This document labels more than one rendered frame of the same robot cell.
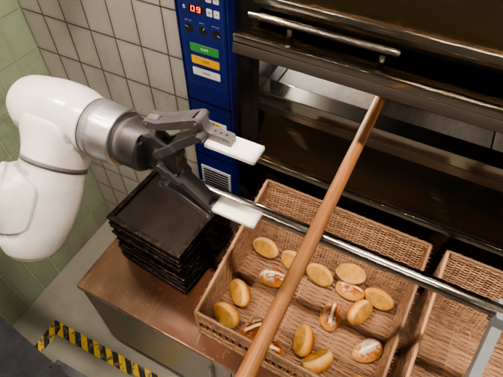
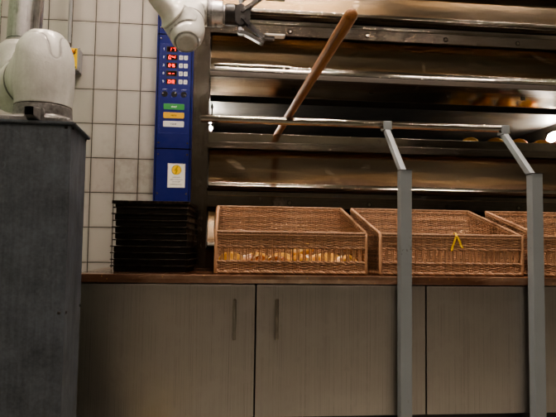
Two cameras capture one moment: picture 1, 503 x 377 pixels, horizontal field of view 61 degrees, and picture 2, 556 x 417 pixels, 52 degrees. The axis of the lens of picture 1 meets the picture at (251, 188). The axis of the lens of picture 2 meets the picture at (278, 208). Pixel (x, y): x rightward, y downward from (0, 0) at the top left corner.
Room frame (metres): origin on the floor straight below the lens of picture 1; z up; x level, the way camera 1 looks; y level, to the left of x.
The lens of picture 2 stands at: (-1.29, 1.09, 0.68)
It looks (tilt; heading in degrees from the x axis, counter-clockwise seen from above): 4 degrees up; 327
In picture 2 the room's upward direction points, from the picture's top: 1 degrees clockwise
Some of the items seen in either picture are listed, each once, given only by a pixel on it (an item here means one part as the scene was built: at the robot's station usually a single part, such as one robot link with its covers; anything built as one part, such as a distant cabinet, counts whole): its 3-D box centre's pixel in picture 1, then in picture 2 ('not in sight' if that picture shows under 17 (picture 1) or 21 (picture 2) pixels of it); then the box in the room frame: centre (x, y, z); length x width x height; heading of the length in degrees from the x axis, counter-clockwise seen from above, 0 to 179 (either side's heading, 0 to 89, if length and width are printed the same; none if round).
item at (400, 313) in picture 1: (311, 289); (285, 237); (0.59, -0.18, 0.72); 0.56 x 0.49 x 0.28; 62
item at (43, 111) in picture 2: not in sight; (40, 117); (0.38, 0.78, 1.03); 0.22 x 0.18 x 0.06; 154
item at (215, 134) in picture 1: (214, 129); not in sight; (0.39, 0.04, 1.58); 0.05 x 0.01 x 0.03; 63
